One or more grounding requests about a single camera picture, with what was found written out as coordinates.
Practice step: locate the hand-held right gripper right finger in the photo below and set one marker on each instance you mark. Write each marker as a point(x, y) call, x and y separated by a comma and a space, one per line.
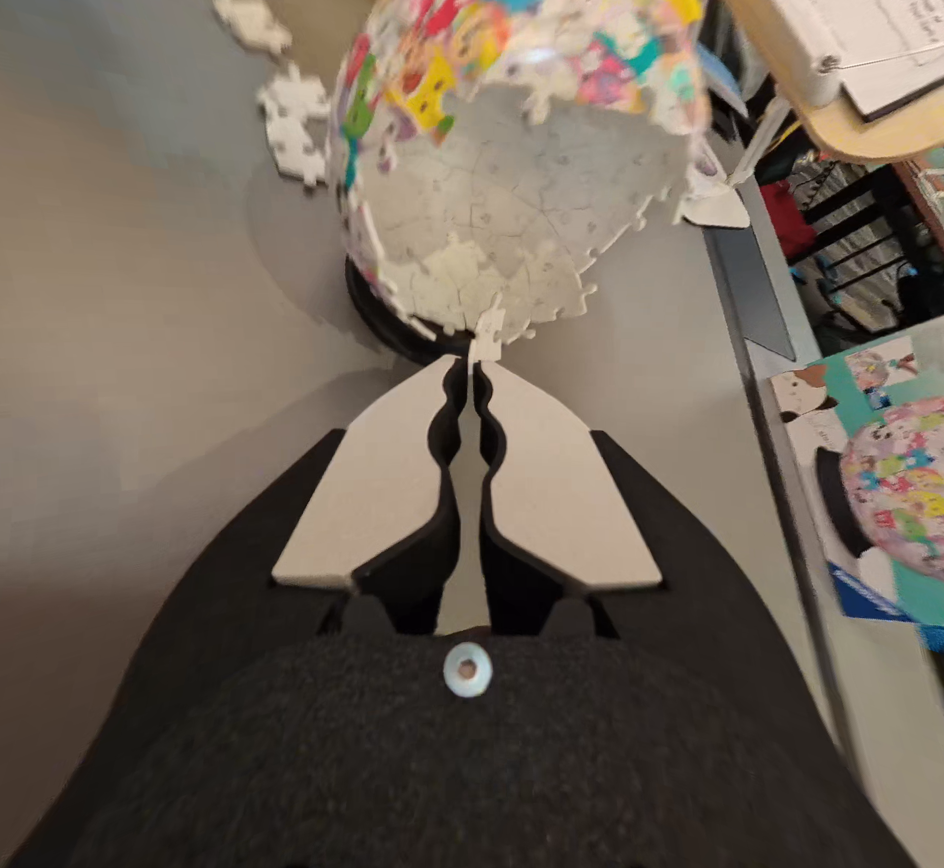
point(568, 506)

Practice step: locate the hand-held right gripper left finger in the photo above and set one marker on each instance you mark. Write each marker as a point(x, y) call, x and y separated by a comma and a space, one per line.
point(369, 506)

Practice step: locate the round black ball stand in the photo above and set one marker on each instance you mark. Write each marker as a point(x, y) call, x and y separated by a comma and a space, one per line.
point(376, 326)

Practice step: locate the colourful puzzle ball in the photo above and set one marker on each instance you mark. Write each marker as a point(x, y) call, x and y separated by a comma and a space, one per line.
point(516, 204)

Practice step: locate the puzzle box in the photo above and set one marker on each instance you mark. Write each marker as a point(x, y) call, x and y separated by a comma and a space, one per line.
point(870, 477)

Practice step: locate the grey rounded pad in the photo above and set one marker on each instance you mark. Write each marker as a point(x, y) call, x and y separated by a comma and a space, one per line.
point(759, 292)

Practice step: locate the white printed sheet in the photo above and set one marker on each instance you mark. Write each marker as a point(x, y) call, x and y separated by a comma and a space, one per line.
point(719, 208)

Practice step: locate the black office chair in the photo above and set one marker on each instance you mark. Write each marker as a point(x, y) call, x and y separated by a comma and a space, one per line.
point(870, 241)

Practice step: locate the round wooden tabletop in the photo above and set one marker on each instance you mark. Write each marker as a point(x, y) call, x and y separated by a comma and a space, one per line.
point(848, 130)

